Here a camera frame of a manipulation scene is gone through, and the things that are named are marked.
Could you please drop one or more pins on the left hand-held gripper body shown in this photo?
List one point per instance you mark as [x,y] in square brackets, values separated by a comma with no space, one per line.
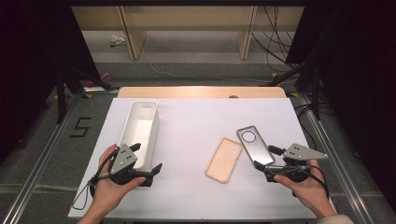
[124,159]

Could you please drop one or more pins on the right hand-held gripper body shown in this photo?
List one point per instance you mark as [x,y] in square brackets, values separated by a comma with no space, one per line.
[300,154]

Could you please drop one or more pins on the grey phone case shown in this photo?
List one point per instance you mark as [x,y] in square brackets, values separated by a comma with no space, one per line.
[257,149]

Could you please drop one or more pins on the white plastic storage box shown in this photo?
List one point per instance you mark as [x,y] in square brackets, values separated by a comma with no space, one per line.
[140,130]

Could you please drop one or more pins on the peach phone case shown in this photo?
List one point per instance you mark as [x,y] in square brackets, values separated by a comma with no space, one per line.
[222,161]

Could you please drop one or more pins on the person's right hand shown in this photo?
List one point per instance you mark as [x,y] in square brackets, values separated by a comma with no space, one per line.
[311,189]

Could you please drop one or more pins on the person's left hand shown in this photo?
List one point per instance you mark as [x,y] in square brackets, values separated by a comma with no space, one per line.
[107,193]

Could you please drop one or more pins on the white table sheet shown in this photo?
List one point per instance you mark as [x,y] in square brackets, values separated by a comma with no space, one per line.
[193,124]

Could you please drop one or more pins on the black metal stand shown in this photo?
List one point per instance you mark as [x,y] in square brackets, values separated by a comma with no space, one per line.
[60,93]
[315,93]

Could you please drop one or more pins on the pink object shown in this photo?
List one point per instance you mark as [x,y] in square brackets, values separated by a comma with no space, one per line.
[105,76]

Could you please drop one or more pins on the black curtain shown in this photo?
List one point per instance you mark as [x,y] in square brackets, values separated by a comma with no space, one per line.
[28,62]
[361,77]

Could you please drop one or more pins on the crumpled white paper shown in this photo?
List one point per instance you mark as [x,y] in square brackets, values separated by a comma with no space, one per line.
[117,39]

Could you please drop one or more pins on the light wooden shelf unit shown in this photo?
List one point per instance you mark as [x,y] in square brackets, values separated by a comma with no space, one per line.
[186,18]

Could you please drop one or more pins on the aluminium floor rail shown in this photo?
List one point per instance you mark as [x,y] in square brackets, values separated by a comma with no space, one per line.
[31,183]
[339,161]

